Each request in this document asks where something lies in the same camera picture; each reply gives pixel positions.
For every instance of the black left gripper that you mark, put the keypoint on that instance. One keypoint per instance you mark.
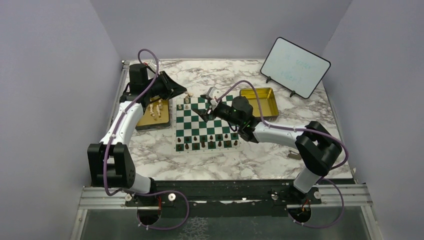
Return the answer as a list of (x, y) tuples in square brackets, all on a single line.
[(171, 88)]

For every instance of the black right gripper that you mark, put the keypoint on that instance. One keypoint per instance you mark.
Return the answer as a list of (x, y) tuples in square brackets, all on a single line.
[(204, 114)]

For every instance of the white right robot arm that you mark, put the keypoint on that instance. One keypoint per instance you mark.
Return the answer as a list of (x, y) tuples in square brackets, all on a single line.
[(317, 148)]

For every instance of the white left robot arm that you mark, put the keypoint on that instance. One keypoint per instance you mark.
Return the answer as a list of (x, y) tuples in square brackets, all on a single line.
[(110, 161)]

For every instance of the green white chess board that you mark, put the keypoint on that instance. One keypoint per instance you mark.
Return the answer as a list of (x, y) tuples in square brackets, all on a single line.
[(186, 123)]

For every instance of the left gold metal tin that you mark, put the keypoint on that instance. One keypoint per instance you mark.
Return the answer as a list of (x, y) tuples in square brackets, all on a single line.
[(147, 123)]

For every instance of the gold metal tin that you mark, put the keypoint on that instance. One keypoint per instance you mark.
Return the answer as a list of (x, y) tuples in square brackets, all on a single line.
[(267, 100), (147, 123)]

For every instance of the right gold metal tin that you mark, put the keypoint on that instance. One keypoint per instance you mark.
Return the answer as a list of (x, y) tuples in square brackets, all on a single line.
[(267, 100)]

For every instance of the small whiteboard on stand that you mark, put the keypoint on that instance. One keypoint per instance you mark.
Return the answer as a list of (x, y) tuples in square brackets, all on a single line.
[(294, 67)]

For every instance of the small brass padlock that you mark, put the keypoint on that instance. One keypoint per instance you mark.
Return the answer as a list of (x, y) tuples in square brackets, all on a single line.
[(294, 155)]

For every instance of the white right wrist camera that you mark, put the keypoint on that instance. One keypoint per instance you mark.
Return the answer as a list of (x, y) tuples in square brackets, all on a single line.
[(213, 94)]

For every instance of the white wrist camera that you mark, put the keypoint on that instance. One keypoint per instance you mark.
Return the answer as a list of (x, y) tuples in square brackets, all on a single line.
[(152, 65), (213, 94)]

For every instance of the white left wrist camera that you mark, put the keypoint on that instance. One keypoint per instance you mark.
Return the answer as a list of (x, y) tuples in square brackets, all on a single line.
[(152, 65)]

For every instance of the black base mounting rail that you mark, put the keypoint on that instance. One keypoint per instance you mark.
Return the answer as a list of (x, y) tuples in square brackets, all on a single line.
[(223, 198)]

